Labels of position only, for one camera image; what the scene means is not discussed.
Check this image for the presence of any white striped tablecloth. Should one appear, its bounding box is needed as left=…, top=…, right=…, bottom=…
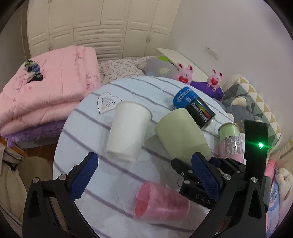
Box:
left=53, top=76, right=208, bottom=237

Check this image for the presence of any grey flower pillow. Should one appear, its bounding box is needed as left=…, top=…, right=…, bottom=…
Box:
left=137, top=55, right=178, bottom=79

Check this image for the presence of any pink green labelled can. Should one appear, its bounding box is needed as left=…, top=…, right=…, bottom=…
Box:
left=218, top=122, right=244, bottom=164

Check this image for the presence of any light green plastic cup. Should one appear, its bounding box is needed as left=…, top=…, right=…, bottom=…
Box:
left=154, top=108, right=212, bottom=165

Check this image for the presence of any grey plush elephant toy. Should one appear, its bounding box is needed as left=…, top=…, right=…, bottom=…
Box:
left=218, top=96, right=263, bottom=133

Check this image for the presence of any white paper cup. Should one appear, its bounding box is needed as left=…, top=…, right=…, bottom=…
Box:
left=106, top=101, right=152, bottom=162

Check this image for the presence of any pink bunny plush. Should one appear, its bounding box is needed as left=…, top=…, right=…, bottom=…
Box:
left=173, top=62, right=193, bottom=85
left=207, top=69, right=223, bottom=92

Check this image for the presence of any beige jacket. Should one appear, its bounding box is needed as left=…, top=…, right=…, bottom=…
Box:
left=1, top=144, right=53, bottom=237

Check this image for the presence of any pink translucent plastic cup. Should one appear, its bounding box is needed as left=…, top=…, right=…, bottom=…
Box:
left=134, top=181, right=190, bottom=222

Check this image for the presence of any pink bunny plush left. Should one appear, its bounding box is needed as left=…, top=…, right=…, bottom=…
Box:
left=173, top=62, right=193, bottom=85

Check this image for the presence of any pink bunny plush right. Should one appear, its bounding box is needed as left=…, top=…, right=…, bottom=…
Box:
left=207, top=69, right=223, bottom=92

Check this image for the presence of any white wall socket plate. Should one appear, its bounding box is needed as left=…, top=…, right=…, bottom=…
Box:
left=204, top=46, right=221, bottom=60

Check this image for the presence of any cream white wardrobe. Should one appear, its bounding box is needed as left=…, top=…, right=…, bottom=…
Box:
left=27, top=0, right=180, bottom=61

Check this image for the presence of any heart pattern bed sheet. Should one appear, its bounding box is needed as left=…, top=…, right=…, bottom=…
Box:
left=98, top=56, right=153, bottom=86

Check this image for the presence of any purple blanket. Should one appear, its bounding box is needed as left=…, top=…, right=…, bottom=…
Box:
left=190, top=81, right=223, bottom=101

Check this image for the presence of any triangle pattern quilted cushion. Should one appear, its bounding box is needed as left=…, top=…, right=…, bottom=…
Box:
left=223, top=76, right=282, bottom=151

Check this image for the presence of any blue black CoolTowel can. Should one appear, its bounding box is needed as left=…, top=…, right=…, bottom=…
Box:
left=173, top=87, right=216, bottom=129

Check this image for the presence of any folded pink quilt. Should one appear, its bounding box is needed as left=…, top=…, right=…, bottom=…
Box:
left=1, top=45, right=101, bottom=137

